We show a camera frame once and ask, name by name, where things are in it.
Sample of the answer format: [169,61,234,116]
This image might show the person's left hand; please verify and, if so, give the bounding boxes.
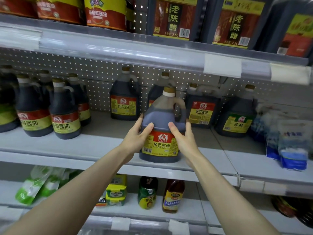
[120,115,155,156]

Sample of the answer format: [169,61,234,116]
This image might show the person's right hand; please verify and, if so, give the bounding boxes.
[168,120,201,162]

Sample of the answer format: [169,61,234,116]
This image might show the white metal store shelving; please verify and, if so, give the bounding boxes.
[0,0,313,235]

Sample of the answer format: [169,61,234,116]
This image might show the rice vinegar jug green label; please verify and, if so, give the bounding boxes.
[0,65,20,133]

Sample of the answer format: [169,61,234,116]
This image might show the person's left forearm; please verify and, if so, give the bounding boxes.
[5,147,135,235]

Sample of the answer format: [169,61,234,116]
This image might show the person's right forearm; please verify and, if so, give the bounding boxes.
[188,153,279,235]

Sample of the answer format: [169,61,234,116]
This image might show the row of dark red-capped bottles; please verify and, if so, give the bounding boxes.
[0,0,129,31]

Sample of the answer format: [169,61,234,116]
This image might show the dark jug red yellow label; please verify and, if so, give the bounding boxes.
[186,84,221,128]

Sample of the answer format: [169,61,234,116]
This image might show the dark jug yellow green label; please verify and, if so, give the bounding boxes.
[215,84,256,137]

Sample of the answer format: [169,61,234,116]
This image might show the small green bottle yellow label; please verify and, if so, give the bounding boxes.
[138,176,158,210]

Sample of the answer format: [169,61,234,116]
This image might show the dark bottle red yellow label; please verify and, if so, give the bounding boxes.
[67,73,92,127]
[38,70,54,103]

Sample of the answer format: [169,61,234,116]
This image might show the green packet white blue label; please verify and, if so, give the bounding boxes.
[95,192,108,207]

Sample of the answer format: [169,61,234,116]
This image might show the white green bag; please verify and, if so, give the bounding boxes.
[15,165,53,205]
[39,167,69,198]

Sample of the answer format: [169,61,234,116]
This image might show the blue white packages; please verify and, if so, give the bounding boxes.
[252,102,313,172]

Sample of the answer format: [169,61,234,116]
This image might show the black jug orange label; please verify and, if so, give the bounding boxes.
[254,0,313,59]

